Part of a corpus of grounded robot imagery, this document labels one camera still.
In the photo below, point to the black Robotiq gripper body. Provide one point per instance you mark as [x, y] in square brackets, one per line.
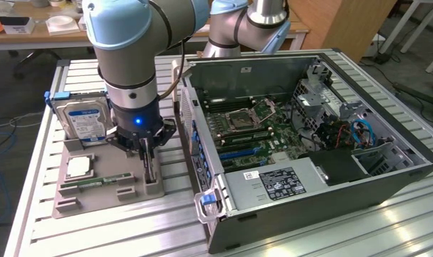
[138, 120]

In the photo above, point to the black graphics card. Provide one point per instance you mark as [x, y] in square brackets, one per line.
[152, 171]

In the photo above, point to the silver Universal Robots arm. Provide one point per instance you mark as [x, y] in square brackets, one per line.
[123, 26]

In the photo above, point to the grey parts rack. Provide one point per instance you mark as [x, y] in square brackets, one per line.
[109, 171]

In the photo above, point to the hard disk with blue caddy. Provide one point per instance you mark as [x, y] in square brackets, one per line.
[85, 120]

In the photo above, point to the silver CPU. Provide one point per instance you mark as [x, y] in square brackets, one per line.
[79, 167]

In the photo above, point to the green RAM stick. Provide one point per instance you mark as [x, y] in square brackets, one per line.
[91, 182]

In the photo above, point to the CPU socket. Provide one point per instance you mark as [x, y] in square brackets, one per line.
[240, 119]

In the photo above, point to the blue expansion slot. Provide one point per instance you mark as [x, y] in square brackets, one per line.
[238, 154]

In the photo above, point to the black RAM stick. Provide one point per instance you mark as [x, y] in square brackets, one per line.
[245, 137]

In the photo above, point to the clear case latch blue tab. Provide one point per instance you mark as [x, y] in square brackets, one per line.
[206, 199]

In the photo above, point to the metal socket cover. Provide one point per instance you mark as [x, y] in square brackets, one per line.
[265, 108]

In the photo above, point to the green motherboard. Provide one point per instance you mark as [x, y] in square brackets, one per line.
[277, 128]

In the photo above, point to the grey power supply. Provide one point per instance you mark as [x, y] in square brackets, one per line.
[249, 192]

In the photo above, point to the black chair base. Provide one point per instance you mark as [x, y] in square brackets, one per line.
[27, 60]

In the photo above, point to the small white labelled box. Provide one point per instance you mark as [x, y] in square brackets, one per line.
[83, 25]

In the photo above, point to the white paper stack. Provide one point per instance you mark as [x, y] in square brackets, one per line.
[204, 25]

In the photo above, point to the wooden desk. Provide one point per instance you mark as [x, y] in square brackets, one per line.
[42, 38]

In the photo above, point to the white box with round hollow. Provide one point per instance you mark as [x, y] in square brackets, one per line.
[63, 26]

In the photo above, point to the metal disk bay cage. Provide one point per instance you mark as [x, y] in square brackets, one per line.
[311, 107]

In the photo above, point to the white box with black lid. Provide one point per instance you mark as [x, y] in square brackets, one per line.
[18, 28]

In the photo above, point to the black open PC case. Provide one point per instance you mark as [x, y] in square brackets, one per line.
[309, 214]

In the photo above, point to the grey cup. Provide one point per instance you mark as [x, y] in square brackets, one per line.
[41, 3]

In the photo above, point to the wooden cabinet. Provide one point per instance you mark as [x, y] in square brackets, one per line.
[345, 26]

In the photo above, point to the black floor stand base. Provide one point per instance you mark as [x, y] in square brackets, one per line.
[420, 93]

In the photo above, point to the grey disk bay bracket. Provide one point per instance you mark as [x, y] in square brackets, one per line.
[376, 158]

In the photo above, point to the white table frame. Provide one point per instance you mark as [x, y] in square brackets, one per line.
[422, 26]

